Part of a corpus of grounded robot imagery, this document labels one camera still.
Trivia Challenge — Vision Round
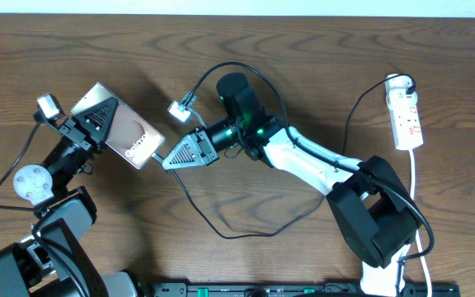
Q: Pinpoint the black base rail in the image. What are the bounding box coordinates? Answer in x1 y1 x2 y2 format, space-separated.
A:
113 270 461 297

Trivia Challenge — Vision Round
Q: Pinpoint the black usb charging cable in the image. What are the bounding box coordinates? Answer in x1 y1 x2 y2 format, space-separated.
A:
152 73 417 240

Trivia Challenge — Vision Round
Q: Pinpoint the white usb wall charger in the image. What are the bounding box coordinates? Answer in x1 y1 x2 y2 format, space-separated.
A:
384 73 416 95

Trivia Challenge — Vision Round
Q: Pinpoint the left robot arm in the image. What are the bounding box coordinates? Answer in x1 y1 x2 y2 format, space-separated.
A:
0 93 150 296

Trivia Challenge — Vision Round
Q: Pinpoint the smartphone with brown screen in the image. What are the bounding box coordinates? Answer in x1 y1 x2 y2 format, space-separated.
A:
71 82 165 169

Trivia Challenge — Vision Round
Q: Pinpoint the white power strip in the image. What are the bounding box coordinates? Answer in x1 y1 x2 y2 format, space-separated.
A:
386 88 424 151

